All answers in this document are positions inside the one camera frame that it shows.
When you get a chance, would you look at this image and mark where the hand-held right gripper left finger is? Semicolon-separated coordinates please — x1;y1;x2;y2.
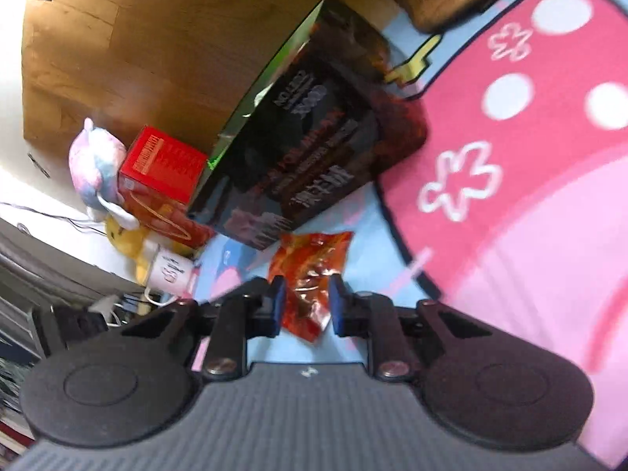
120;275;288;382

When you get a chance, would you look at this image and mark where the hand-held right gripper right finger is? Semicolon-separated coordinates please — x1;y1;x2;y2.
328;275;494;382

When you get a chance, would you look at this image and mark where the orange-red snack packet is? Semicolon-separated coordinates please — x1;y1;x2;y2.
267;230;355;343

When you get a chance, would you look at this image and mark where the black cardboard box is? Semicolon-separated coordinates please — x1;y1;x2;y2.
186;0;429;251

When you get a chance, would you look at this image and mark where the white cup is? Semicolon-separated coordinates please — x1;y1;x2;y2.
144;250;197;298

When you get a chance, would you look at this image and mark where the yellow duck plush toy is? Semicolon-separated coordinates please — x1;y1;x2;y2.
105;216;162;285

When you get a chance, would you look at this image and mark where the white power adapter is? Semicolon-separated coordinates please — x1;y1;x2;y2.
87;294;123;327

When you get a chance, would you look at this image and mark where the red cardboard box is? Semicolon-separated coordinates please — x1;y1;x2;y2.
117;125;209;207

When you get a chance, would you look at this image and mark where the printed blanket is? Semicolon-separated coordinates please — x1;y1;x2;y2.
189;0;628;469

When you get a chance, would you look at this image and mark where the dark box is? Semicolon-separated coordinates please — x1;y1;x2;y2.
32;304;109;354

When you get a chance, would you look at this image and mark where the grey cabinet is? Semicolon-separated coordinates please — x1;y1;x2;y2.
0;218;148;307

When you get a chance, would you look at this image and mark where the pink and blue plush toy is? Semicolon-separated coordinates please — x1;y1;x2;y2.
68;118;141;231

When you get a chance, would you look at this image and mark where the wooden headboard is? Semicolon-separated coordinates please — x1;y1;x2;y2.
22;0;400;158

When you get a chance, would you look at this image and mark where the black cable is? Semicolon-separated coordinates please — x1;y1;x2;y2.
0;200;95;232

